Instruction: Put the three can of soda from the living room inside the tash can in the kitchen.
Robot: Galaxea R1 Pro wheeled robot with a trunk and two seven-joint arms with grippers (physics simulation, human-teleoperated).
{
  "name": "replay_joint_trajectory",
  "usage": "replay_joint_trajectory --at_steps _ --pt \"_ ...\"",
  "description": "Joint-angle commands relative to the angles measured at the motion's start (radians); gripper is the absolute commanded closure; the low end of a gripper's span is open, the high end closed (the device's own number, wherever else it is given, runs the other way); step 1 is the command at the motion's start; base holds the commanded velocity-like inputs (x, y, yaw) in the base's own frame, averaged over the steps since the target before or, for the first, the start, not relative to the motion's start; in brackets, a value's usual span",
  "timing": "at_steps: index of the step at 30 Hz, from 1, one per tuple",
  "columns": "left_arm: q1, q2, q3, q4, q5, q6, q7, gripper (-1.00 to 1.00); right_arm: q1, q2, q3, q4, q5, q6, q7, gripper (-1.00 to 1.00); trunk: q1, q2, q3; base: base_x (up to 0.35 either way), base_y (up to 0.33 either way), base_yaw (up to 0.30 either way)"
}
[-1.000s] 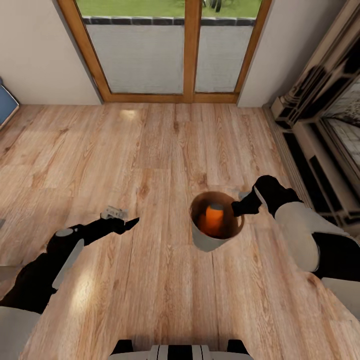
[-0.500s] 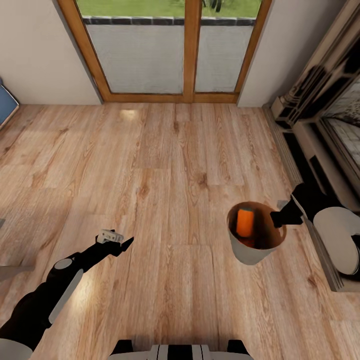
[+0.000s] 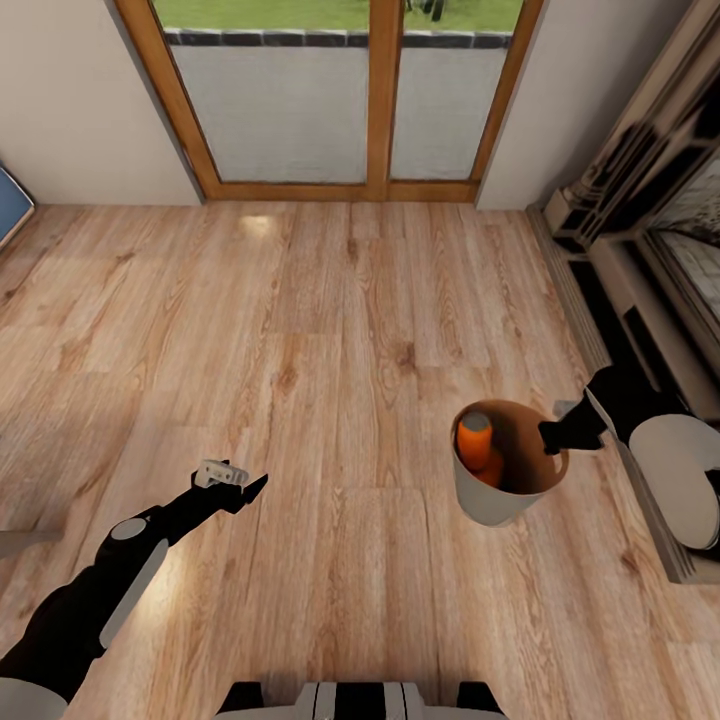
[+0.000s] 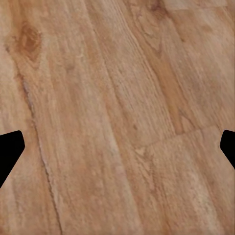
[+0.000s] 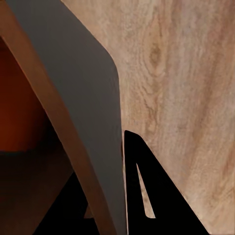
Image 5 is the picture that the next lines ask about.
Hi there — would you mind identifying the trash can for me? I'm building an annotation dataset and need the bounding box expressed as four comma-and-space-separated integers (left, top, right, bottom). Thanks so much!
0, 0, 127, 235

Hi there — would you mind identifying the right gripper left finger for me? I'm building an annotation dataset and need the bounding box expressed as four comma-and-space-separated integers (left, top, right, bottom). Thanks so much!
33, 172, 100, 235

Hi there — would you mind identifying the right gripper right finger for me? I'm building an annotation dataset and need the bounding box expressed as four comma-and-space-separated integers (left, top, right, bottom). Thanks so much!
124, 130, 210, 235

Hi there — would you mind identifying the can of soda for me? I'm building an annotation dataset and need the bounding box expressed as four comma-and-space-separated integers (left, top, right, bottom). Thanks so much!
0, 36, 49, 156

